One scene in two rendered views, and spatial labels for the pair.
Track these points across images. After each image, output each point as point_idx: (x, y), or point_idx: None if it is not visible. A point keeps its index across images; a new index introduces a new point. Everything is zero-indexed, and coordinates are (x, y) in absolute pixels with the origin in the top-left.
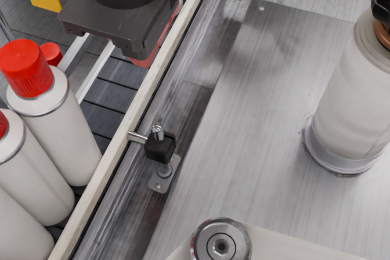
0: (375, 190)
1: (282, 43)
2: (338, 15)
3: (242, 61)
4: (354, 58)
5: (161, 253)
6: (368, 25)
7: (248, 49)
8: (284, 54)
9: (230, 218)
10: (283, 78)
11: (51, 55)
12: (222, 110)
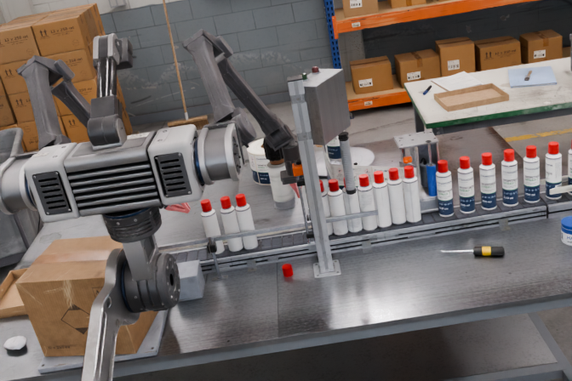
0: (297, 197)
1: (254, 222)
2: (223, 230)
3: (266, 225)
4: (284, 168)
5: None
6: (277, 165)
7: (260, 226)
8: (259, 220)
9: None
10: (269, 218)
11: (288, 264)
12: (288, 222)
